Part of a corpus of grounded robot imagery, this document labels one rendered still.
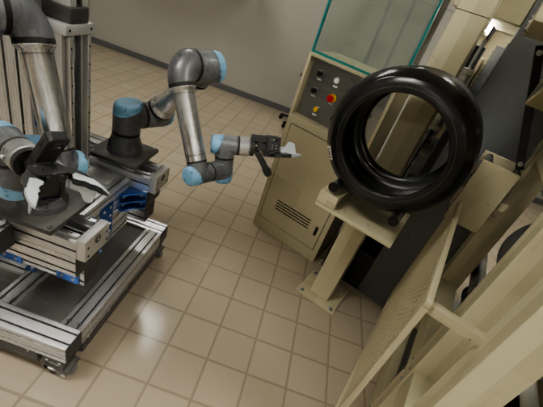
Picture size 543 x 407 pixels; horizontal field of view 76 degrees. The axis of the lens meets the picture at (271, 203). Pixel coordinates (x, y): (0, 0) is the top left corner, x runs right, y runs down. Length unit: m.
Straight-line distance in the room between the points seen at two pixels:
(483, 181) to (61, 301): 1.83
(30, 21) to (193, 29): 4.47
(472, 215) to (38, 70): 1.63
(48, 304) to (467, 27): 2.01
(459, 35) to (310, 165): 1.06
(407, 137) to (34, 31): 1.43
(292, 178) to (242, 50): 3.22
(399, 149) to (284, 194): 0.93
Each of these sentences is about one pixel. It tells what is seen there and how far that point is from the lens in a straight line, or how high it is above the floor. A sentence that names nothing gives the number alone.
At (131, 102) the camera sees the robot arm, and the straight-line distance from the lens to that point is 1.64.
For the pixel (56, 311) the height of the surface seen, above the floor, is 0.21.
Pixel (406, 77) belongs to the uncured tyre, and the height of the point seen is 1.40.
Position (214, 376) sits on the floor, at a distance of 1.79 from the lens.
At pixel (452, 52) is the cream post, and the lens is 1.69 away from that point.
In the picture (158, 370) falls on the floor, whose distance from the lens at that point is 1.78.
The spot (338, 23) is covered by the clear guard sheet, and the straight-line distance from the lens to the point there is 2.13.
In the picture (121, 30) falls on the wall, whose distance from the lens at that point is 5.97.
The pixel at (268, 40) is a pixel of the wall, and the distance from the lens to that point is 5.17.
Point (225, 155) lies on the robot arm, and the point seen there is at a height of 0.94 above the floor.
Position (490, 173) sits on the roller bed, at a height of 1.16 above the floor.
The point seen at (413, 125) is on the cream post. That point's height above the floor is 1.19.
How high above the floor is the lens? 1.54
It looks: 32 degrees down
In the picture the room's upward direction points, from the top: 20 degrees clockwise
